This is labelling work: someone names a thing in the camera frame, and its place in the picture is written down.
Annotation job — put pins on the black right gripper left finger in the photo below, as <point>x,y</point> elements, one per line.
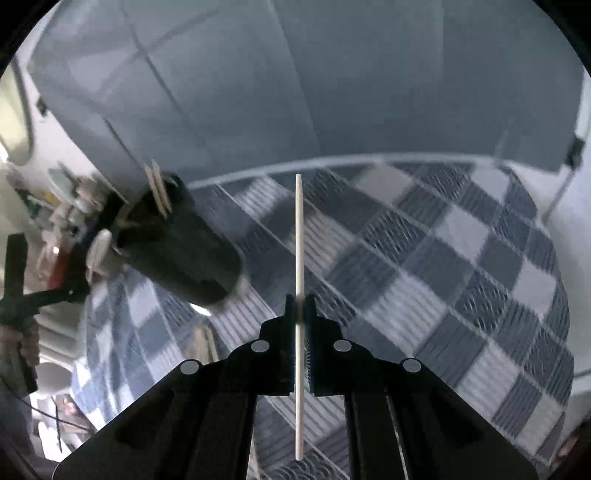
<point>197,421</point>

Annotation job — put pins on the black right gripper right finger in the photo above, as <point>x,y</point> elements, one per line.
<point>403,421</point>

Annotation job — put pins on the wooden chopstick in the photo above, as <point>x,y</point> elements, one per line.
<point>299,348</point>
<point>203,345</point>

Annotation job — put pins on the person's left hand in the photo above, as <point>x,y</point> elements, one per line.
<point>25,342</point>

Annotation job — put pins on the wooden chopstick on table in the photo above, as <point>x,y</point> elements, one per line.
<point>203,345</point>

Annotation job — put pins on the beige ceramic mug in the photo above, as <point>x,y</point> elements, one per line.
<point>98,256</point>

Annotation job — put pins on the blue white patterned tablecloth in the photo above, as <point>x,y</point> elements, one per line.
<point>446,263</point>

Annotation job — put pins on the black cylindrical utensil holder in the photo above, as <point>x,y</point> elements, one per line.
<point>182,254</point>

